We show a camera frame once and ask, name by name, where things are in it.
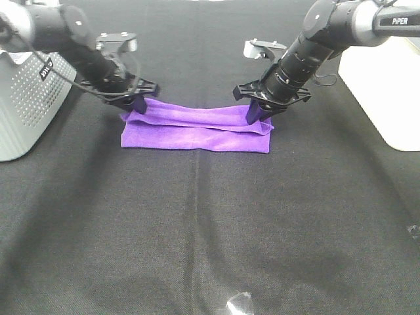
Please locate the clear tape piece right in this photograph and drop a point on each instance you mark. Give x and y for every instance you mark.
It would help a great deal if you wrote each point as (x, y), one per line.
(414, 231)

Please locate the white plastic storage box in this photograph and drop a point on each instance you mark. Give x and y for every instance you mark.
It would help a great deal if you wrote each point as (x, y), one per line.
(385, 82)

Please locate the purple microfiber towel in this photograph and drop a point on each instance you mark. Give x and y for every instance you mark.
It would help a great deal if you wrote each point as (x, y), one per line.
(174, 127)

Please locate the grey perforated laundry basket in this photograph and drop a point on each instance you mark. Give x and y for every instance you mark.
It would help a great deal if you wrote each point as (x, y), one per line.
(31, 95)

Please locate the clear tape piece front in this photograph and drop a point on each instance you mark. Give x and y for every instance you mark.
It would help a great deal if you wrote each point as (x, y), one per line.
(239, 304)

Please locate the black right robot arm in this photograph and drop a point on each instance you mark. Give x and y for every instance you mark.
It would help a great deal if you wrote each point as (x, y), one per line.
(329, 28)

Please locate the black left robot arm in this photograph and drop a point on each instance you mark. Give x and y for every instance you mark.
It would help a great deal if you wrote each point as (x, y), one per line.
(64, 29)

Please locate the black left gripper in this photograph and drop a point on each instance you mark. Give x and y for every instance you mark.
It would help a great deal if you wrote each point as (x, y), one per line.
(135, 100)

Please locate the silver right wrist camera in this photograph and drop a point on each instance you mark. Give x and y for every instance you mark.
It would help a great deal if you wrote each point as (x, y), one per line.
(257, 49)

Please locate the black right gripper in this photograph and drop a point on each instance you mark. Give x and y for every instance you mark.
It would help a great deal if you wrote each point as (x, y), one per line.
(258, 96)

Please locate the clear tape piece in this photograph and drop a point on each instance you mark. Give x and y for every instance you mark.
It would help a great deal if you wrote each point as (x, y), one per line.
(414, 231)
(239, 304)

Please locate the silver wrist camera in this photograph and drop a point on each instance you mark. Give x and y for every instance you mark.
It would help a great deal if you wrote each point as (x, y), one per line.
(257, 49)
(123, 42)

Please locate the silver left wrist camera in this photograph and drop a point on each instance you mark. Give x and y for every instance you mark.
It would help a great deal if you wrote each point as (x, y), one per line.
(123, 42)

